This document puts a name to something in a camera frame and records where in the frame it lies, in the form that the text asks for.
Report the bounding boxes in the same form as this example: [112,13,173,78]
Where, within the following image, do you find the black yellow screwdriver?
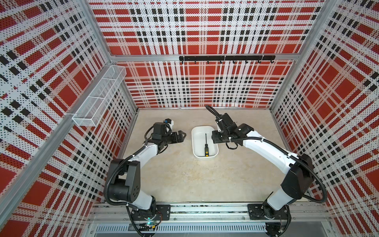
[204,134,209,157]

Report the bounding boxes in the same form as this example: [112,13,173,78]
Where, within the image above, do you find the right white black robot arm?
[211,128,327,219]

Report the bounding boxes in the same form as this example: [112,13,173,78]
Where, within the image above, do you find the white rectangular plastic bin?
[191,125,219,161]

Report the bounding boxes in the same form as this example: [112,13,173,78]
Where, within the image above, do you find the aluminium front mounting rail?
[86,201,338,237]

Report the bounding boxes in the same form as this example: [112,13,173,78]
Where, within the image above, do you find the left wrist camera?
[153,119,174,137]

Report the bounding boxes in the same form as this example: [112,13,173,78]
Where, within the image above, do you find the black wall hook rail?
[179,55,276,63]

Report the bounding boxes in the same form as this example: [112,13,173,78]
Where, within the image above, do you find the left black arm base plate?
[131,204,171,221]

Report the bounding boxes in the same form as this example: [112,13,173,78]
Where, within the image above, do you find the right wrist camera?
[217,113,237,132]

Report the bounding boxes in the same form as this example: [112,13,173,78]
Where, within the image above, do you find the clear wire mesh wall basket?
[73,65,126,127]

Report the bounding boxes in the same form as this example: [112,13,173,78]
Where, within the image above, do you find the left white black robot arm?
[103,130,187,219]

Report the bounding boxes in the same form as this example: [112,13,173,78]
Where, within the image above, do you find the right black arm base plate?
[247,203,290,221]

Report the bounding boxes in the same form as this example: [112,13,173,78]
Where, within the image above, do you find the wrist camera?
[153,119,174,137]
[217,113,237,132]

